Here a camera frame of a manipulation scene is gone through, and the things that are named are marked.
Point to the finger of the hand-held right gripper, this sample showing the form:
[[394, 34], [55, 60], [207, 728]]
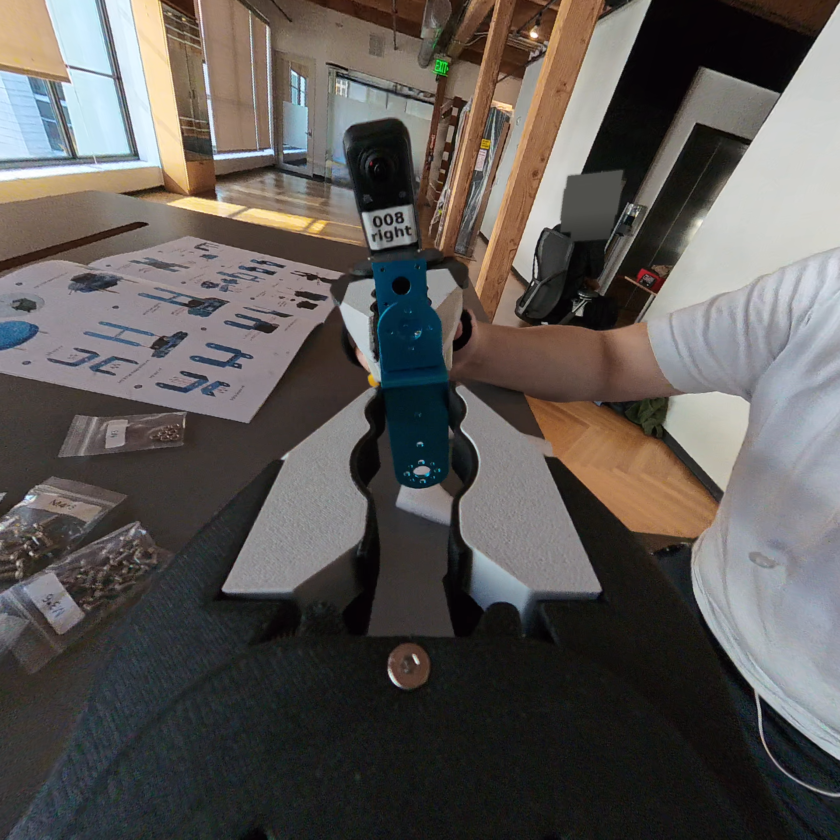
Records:
[[449, 295], [358, 308]]

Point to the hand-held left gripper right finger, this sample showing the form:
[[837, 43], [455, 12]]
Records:
[[525, 525]]

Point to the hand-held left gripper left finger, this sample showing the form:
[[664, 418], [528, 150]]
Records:
[[295, 525]]

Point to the blue metal bracket assembly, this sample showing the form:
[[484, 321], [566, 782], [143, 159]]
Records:
[[410, 407]]

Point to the person's right forearm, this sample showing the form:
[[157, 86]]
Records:
[[558, 361]]

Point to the dark grey desk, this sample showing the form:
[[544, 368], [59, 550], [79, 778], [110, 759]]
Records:
[[229, 459]]

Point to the glass door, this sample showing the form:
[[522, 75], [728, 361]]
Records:
[[295, 131]]

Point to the black backpack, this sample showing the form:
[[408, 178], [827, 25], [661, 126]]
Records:
[[544, 275]]

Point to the exit sign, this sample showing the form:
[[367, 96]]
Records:
[[441, 66]]

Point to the leaning dark panels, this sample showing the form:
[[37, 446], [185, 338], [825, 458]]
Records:
[[492, 190]]

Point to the green cloth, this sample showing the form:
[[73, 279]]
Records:
[[646, 417]]

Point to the window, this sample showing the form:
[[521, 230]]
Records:
[[233, 79], [98, 98]]

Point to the clear bag of round nuts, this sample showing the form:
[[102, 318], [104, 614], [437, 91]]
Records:
[[118, 433]]

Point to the red box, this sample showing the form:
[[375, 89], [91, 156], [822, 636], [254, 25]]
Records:
[[649, 279]]

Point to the large clear bag of screws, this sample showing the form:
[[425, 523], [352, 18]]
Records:
[[98, 577], [59, 525]]

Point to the printed instruction sheet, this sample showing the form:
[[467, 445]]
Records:
[[65, 367]]

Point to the tan roller blind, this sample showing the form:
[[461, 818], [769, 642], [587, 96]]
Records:
[[26, 33]]

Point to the person's dark trousers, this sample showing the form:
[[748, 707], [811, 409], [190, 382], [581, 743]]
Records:
[[787, 800]]

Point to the wooden post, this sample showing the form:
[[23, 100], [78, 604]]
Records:
[[548, 131], [482, 131]]

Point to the metal ventilation duct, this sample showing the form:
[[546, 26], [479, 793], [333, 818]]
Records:
[[434, 26]]

